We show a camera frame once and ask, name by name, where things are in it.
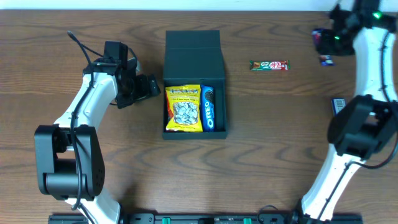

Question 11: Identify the Cadbury Dairy Milk bar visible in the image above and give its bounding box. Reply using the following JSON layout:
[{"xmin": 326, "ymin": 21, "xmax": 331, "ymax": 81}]
[{"xmin": 312, "ymin": 28, "xmax": 335, "ymax": 66}]

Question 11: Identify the red snack packet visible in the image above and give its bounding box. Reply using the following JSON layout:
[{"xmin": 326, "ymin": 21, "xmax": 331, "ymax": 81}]
[{"xmin": 165, "ymin": 93, "xmax": 174, "ymax": 124}]

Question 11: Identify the small blue barcode packet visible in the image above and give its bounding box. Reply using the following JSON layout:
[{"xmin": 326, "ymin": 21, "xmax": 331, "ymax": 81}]
[{"xmin": 331, "ymin": 98, "xmax": 346, "ymax": 116}]

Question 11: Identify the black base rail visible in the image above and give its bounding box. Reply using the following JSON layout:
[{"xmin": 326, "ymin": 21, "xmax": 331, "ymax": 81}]
[{"xmin": 48, "ymin": 213, "xmax": 364, "ymax": 224}]

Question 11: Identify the yellow sunflower seed packet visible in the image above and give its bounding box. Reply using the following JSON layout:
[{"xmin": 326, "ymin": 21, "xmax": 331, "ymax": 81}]
[{"xmin": 165, "ymin": 85, "xmax": 203, "ymax": 133}]

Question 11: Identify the green red KitKat bar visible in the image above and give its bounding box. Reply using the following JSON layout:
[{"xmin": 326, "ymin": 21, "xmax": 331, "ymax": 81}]
[{"xmin": 249, "ymin": 60, "xmax": 290, "ymax": 71}]

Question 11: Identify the blue Oreo packet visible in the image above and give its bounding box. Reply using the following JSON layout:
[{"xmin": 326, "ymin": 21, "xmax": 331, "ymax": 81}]
[{"xmin": 200, "ymin": 85, "xmax": 215, "ymax": 132}]

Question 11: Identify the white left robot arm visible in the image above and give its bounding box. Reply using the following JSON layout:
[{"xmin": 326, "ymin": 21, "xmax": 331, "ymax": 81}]
[{"xmin": 34, "ymin": 59, "xmax": 160, "ymax": 223}]

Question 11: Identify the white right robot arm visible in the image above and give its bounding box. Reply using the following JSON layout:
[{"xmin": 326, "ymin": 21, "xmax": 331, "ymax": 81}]
[{"xmin": 288, "ymin": 0, "xmax": 397, "ymax": 223}]

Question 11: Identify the black rectangular box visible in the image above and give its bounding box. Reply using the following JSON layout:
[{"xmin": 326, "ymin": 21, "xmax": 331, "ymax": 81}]
[{"xmin": 162, "ymin": 30, "xmax": 228, "ymax": 140}]

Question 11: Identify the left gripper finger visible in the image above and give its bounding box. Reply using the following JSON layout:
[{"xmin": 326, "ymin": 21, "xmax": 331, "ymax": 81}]
[
  {"xmin": 148, "ymin": 74, "xmax": 160, "ymax": 96},
  {"xmin": 135, "ymin": 74, "xmax": 150, "ymax": 100}
]

